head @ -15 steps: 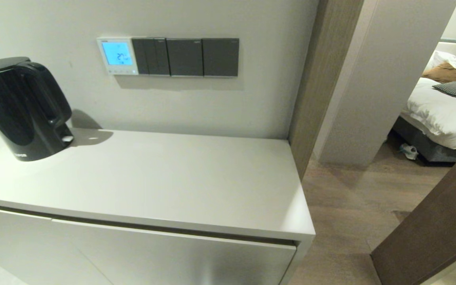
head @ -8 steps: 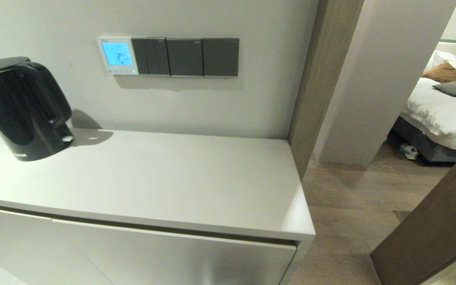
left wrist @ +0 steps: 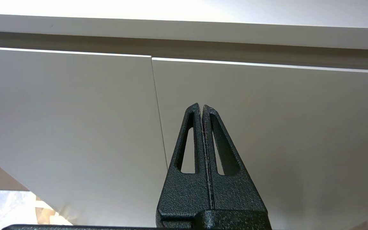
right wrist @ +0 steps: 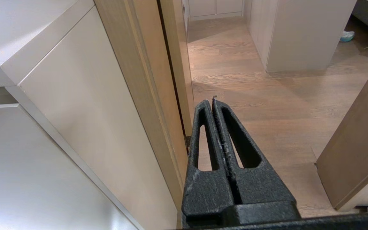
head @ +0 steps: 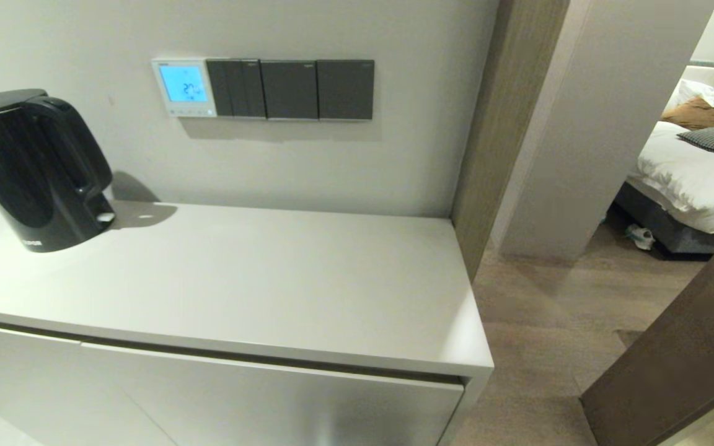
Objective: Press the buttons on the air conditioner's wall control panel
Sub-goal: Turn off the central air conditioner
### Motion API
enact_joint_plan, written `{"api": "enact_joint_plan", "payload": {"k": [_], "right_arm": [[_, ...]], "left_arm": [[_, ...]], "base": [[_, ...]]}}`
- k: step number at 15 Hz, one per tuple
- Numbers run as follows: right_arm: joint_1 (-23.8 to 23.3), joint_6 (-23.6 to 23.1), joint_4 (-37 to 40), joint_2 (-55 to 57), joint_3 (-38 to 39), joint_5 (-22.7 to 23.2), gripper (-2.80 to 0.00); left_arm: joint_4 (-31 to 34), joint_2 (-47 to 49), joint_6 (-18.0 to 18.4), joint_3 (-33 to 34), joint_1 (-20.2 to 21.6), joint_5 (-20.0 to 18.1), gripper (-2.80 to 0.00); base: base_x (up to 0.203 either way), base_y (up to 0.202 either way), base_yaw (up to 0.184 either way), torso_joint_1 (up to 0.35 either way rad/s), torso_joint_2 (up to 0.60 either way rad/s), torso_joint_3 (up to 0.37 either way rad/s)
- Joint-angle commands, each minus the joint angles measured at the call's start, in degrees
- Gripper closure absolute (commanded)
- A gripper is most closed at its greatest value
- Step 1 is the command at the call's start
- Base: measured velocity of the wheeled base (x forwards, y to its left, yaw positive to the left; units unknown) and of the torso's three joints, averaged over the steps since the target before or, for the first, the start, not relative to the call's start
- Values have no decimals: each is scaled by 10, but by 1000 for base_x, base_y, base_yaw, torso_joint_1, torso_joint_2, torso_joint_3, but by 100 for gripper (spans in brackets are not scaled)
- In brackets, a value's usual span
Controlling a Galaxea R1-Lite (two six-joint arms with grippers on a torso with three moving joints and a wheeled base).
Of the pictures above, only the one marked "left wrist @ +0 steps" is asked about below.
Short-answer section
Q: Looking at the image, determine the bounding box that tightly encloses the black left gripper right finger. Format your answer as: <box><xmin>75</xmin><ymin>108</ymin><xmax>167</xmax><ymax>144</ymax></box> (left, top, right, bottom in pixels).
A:
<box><xmin>202</xmin><ymin>104</ymin><xmax>269</xmax><ymax>229</ymax></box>

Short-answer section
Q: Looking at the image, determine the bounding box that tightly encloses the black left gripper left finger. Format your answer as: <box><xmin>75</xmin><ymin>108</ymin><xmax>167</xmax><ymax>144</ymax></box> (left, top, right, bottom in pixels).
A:
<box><xmin>156</xmin><ymin>103</ymin><xmax>215</xmax><ymax>229</ymax></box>

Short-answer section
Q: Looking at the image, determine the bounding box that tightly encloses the wide white cabinet door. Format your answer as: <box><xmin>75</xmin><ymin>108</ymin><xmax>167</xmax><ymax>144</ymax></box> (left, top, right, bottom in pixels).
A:
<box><xmin>151</xmin><ymin>57</ymin><xmax>368</xmax><ymax>230</ymax></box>

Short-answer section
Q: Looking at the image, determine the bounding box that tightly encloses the narrow white cabinet door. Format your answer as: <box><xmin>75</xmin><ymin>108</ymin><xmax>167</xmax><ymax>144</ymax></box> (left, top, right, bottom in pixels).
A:
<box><xmin>0</xmin><ymin>47</ymin><xmax>172</xmax><ymax>228</ymax></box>

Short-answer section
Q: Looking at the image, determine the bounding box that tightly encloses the white cabinet body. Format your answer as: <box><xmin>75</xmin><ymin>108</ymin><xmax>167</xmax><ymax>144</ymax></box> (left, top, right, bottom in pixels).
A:
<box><xmin>0</xmin><ymin>0</ymin><xmax>368</xmax><ymax>74</ymax></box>

